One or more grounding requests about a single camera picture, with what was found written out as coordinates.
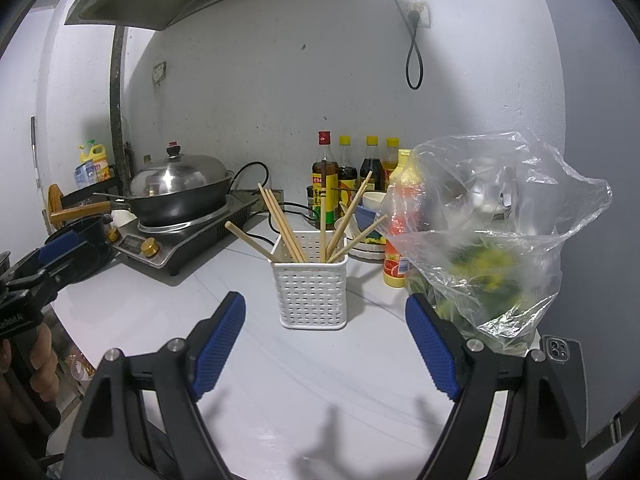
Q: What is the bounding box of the person's left hand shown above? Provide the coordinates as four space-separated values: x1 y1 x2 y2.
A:
29 323 60 402

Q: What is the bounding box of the small black electric pot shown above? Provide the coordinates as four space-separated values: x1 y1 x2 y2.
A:
44 214 114 284

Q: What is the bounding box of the wooden spatula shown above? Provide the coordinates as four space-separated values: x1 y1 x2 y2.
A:
47 183 63 231

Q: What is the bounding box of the dark smartphone with cameras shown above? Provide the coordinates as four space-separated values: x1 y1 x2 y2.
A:
540 335 589 445

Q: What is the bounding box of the grey vertical pipe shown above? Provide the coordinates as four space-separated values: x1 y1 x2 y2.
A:
108 25 129 195

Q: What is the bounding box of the yellow detergent bottle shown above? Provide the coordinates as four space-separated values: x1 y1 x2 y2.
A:
74 140 111 188

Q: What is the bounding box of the silver induction cooker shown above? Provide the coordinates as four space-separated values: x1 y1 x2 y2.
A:
114 193 258 276

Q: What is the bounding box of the steel wok lid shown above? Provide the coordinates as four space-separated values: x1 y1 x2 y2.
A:
130 142 232 197

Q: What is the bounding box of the plastic bag of greens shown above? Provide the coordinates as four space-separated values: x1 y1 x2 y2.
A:
392 130 597 356

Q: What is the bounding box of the white plastic utensil basket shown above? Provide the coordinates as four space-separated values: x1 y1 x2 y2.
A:
271 231 348 330

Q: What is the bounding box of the white plate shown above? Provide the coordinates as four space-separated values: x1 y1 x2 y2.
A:
344 220 386 263

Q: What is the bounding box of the orange yellow squeeze bottle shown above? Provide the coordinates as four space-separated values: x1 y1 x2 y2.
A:
383 148 423 288

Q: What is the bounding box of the blue bowl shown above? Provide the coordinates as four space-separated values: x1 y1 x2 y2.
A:
355 205 378 231

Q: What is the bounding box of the small spice jar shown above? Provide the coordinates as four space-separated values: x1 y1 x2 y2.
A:
306 185 314 210

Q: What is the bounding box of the white bowl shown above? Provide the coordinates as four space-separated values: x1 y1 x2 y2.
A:
361 191 386 211

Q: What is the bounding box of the red cap cooking oil bottle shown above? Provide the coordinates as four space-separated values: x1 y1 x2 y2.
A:
311 130 338 230

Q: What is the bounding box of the yellow cap amber bottle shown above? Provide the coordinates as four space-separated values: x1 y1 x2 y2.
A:
382 138 399 188

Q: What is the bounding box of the yellow cap dark sauce bottle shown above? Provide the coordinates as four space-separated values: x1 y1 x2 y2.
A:
338 136 359 207

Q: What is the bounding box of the yellow cap soy sauce bottle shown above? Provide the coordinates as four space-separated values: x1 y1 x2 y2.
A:
360 136 385 192

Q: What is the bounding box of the grey refrigerator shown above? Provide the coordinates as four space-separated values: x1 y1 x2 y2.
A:
541 0 639 437

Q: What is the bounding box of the black wok with wooden handle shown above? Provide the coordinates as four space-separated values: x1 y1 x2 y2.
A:
48 171 233 226

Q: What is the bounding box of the black power cord with plug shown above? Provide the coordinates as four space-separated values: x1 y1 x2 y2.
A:
226 160 321 248

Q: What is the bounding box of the black wall cable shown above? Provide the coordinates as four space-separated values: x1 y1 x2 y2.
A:
383 0 426 91

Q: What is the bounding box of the white wall socket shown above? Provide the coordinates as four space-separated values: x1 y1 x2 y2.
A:
406 2 431 29

